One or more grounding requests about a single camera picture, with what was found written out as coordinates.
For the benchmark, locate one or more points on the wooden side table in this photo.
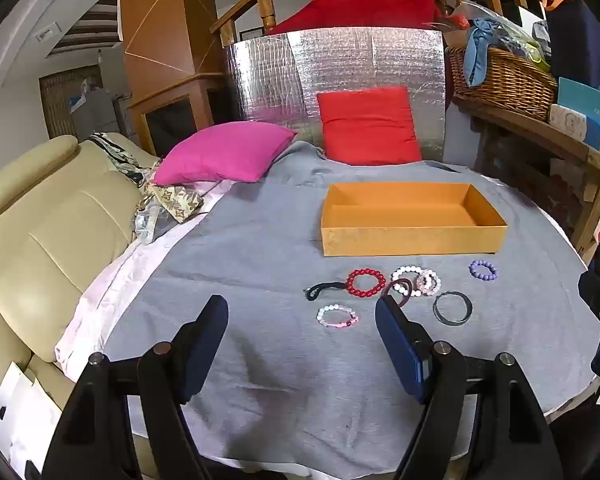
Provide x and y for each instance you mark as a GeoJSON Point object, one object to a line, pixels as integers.
{"type": "Point", "coordinates": [530, 130]}

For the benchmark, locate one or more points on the wicker basket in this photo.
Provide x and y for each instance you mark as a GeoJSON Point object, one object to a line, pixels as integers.
{"type": "Point", "coordinates": [510, 85]}

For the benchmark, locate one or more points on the wooden stair railing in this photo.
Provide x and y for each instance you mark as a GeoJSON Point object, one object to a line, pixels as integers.
{"type": "Point", "coordinates": [265, 6]}

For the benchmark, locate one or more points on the orange cardboard box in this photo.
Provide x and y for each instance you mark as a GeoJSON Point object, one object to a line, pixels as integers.
{"type": "Point", "coordinates": [410, 241]}

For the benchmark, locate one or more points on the large red cushion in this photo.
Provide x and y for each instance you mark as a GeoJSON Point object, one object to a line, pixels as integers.
{"type": "Point", "coordinates": [370, 5]}

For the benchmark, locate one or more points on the grey cloth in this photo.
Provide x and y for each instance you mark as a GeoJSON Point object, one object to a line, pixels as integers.
{"type": "Point", "coordinates": [280, 240]}

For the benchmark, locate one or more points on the pale pink sheet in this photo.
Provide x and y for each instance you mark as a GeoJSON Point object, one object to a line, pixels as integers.
{"type": "Point", "coordinates": [110, 290]}

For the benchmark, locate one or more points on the beige leather sofa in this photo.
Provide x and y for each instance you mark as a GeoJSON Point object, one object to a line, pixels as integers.
{"type": "Point", "coordinates": [55, 240]}

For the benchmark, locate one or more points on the clear plastic bag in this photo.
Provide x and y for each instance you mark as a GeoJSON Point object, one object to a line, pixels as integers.
{"type": "Point", "coordinates": [145, 225]}

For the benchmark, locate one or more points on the blue box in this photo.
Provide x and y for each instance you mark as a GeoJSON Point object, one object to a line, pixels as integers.
{"type": "Point", "coordinates": [587, 96]}

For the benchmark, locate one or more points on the striped scarf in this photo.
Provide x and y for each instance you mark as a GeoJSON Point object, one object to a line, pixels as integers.
{"type": "Point", "coordinates": [115, 152]}

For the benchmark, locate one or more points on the blue cloth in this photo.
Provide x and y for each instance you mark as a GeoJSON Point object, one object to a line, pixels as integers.
{"type": "Point", "coordinates": [475, 55]}

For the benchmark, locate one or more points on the silver foil panel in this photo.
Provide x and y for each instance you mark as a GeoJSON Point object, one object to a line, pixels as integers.
{"type": "Point", "coordinates": [380, 60]}

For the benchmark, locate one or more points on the white paper bag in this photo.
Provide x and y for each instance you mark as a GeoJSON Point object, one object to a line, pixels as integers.
{"type": "Point", "coordinates": [25, 410]}

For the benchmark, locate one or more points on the brown patterned pouch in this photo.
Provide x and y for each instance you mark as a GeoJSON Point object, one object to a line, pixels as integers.
{"type": "Point", "coordinates": [177, 201]}

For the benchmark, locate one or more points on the magenta pillow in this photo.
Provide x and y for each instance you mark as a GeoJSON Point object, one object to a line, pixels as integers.
{"type": "Point", "coordinates": [220, 152]}

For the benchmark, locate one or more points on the white patterned box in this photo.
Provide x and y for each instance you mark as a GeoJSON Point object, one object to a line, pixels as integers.
{"type": "Point", "coordinates": [567, 120]}

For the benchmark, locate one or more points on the white appliance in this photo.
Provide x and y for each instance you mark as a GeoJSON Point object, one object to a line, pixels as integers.
{"type": "Point", "coordinates": [100, 115]}

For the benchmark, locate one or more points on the orange wooden cabinet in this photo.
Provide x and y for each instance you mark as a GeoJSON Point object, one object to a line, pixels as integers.
{"type": "Point", "coordinates": [155, 25]}

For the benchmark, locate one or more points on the dark blue hanging bag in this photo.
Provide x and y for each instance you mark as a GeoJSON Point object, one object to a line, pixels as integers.
{"type": "Point", "coordinates": [575, 40]}

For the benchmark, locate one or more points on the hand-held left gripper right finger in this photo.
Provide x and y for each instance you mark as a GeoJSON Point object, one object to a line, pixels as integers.
{"type": "Point", "coordinates": [399, 350]}

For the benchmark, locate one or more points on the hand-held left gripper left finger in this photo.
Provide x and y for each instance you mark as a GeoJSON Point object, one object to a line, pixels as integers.
{"type": "Point", "coordinates": [206, 345]}

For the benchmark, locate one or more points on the dark bangle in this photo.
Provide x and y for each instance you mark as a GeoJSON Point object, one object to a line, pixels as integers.
{"type": "Point", "coordinates": [436, 310]}

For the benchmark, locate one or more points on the red pillow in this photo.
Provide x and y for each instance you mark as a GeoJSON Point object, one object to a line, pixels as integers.
{"type": "Point", "coordinates": [365, 125]}

